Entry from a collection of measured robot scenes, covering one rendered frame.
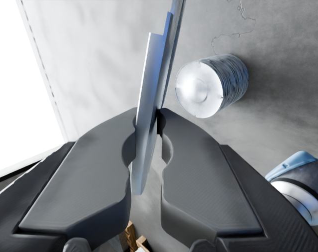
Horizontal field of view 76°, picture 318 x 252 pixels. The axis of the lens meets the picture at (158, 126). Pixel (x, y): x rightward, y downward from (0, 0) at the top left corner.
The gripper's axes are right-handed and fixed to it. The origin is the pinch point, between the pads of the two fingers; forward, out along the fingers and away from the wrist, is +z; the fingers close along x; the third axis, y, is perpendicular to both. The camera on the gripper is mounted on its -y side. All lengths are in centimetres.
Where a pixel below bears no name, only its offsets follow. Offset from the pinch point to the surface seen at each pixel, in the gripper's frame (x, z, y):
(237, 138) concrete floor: 53, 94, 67
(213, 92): 28, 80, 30
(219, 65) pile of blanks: 30, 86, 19
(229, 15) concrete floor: 38, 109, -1
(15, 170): -222, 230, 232
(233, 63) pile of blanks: 40, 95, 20
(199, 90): 22, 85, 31
